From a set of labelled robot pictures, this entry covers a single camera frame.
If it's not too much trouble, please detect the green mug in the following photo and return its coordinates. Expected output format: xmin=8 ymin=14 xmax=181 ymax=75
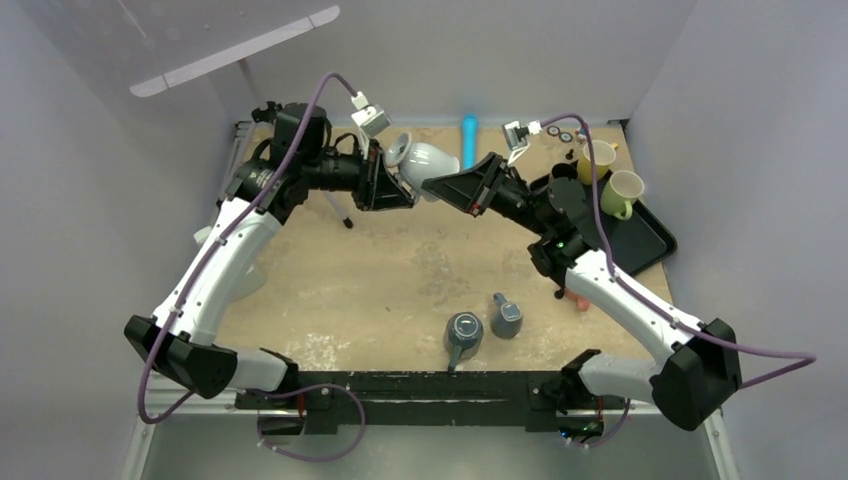
xmin=600 ymin=170 xmax=645 ymax=221

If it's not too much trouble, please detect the tripod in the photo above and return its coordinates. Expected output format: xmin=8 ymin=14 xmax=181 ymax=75
xmin=215 ymin=118 xmax=353 ymax=229

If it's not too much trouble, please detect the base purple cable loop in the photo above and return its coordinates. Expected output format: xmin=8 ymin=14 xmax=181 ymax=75
xmin=256 ymin=380 xmax=368 ymax=464

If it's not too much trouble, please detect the aluminium frame rail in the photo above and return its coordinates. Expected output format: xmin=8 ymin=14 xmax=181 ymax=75
xmin=123 ymin=398 xmax=739 ymax=479

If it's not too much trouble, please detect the black tray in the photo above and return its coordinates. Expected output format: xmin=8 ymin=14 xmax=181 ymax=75
xmin=527 ymin=168 xmax=678 ymax=277

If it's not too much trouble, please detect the yellow mug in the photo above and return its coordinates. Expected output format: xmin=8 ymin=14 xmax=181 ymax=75
xmin=576 ymin=140 xmax=619 ymax=185

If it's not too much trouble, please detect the slate blue mug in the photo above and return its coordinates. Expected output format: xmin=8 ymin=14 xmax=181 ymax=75
xmin=490 ymin=292 xmax=524 ymax=339

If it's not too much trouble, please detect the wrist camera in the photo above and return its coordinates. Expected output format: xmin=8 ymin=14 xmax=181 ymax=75
xmin=502 ymin=120 xmax=542 ymax=166
xmin=351 ymin=91 xmax=392 ymax=155

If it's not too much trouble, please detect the light grey mug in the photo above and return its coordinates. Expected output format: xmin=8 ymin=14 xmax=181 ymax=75
xmin=385 ymin=131 xmax=461 ymax=202

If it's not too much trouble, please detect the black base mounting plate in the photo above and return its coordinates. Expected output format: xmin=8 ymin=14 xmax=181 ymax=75
xmin=235 ymin=370 xmax=625 ymax=436

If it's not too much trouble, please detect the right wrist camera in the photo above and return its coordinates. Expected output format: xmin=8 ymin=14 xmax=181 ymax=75
xmin=502 ymin=120 xmax=542 ymax=166

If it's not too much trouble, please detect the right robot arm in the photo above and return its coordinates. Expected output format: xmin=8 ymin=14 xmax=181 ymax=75
xmin=422 ymin=153 xmax=741 ymax=431

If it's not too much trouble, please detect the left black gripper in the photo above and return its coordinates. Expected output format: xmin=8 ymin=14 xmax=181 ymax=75
xmin=303 ymin=140 xmax=414 ymax=214

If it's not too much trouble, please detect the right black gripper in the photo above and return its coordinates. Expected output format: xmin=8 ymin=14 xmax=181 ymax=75
xmin=422 ymin=153 xmax=551 ymax=238

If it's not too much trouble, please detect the overhead light panel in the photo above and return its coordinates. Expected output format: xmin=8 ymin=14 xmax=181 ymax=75
xmin=128 ymin=1 xmax=340 ymax=98

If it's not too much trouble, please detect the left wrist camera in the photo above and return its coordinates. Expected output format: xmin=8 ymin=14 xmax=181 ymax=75
xmin=351 ymin=91 xmax=392 ymax=155

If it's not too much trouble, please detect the brown mug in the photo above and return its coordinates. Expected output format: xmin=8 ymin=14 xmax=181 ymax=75
xmin=549 ymin=163 xmax=578 ymax=182

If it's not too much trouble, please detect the dark blue-grey mug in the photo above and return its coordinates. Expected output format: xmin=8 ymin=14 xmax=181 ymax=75
xmin=443 ymin=311 xmax=484 ymax=372

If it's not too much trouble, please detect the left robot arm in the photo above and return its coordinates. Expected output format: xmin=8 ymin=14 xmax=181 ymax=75
xmin=124 ymin=103 xmax=414 ymax=409

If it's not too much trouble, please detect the blue cylinder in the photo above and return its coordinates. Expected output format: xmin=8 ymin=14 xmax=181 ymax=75
xmin=461 ymin=113 xmax=479 ymax=169

